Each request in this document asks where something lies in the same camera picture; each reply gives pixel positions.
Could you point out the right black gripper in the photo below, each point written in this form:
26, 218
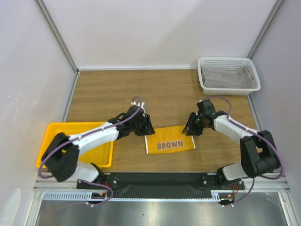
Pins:
196, 123

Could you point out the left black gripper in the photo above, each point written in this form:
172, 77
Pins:
147, 129

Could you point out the brown towel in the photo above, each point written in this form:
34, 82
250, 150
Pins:
169, 140

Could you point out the grey towel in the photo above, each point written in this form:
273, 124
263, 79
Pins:
240, 79

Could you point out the white perforated basket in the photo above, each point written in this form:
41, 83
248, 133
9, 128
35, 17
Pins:
227, 64

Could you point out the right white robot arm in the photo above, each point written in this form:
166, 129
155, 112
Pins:
258, 153

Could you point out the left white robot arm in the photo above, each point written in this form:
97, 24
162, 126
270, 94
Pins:
61, 158

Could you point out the yellow plastic bin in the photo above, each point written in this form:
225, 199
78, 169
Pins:
101, 155

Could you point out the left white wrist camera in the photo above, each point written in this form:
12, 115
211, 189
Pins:
142, 105

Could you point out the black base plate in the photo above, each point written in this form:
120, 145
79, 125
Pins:
167, 185

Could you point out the aluminium frame rail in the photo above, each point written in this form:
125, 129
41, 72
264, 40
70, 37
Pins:
56, 34

